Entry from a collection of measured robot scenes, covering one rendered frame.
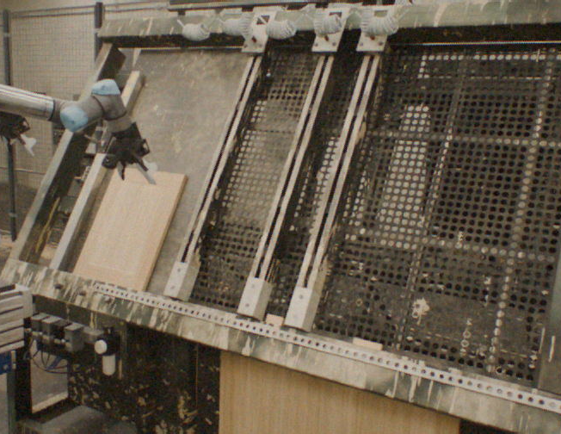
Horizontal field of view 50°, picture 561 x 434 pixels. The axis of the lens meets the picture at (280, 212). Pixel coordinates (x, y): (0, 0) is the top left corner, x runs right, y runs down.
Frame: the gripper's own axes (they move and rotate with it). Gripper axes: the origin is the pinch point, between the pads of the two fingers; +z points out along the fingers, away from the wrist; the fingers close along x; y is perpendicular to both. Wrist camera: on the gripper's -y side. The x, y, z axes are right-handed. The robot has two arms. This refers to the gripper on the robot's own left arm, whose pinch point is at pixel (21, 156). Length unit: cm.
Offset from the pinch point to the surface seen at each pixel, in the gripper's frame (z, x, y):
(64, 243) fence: 37.1, -10.0, -5.9
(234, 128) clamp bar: 7, -74, 44
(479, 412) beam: 52, -182, -14
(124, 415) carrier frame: 112, -29, -29
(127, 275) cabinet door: 43, -47, -8
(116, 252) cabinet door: 39, -36, -2
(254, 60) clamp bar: -9, -69, 71
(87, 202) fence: 28.0, -11.1, 10.9
